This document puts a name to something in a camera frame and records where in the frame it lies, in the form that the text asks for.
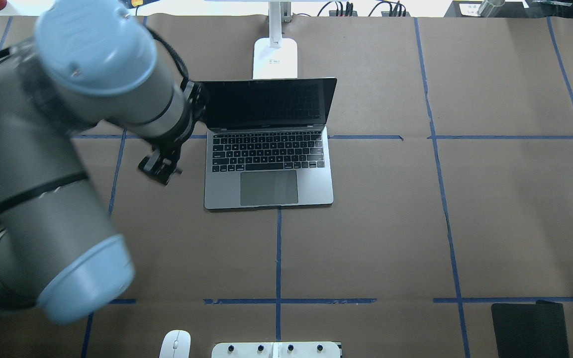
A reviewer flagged black mouse pad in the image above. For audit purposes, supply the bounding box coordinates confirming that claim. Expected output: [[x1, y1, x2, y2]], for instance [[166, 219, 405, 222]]
[[491, 300, 570, 358]]

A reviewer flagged white computer mouse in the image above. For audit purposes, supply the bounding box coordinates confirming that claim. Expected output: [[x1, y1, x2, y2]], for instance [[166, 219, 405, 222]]
[[159, 330, 191, 358]]

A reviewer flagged black box under cylinder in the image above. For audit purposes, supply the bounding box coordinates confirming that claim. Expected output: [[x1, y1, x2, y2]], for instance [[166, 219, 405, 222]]
[[444, 0, 532, 18]]

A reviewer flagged far orange black usb hub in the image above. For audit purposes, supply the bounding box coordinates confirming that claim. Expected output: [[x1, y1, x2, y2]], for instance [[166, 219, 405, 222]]
[[328, 1, 359, 17]]

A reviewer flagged dark blue patterned pouch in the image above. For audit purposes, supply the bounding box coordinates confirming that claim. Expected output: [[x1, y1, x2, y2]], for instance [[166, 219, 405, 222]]
[[122, 0, 158, 8]]

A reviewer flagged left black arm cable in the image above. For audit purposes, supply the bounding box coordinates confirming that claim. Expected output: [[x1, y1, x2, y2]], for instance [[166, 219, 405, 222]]
[[145, 27, 190, 83]]

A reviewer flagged white desk lamp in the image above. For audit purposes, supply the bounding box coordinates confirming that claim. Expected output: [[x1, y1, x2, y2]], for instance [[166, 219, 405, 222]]
[[204, 0, 319, 80]]

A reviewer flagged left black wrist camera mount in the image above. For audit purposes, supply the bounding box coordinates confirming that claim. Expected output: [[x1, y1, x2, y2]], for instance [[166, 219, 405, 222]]
[[180, 80, 209, 134]]

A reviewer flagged grey laptop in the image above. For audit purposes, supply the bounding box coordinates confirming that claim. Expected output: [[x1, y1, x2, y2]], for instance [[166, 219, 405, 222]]
[[202, 77, 337, 210]]

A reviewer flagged orange black usb hub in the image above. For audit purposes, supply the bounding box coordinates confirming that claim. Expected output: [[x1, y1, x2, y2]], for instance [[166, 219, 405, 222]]
[[328, 1, 359, 17], [380, 1, 411, 17]]

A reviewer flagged near orange black usb hub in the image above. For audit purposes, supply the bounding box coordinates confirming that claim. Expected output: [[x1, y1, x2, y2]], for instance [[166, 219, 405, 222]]
[[380, 1, 411, 17]]

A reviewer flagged silver metal cylinder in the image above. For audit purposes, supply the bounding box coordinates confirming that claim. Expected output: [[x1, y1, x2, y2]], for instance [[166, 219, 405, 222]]
[[476, 0, 506, 18]]

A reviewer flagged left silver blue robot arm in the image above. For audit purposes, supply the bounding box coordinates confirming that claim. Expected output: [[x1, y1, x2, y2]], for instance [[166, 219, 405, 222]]
[[0, 0, 204, 324]]

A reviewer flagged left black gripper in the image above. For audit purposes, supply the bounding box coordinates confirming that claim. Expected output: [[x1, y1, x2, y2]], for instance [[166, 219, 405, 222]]
[[137, 131, 192, 186]]

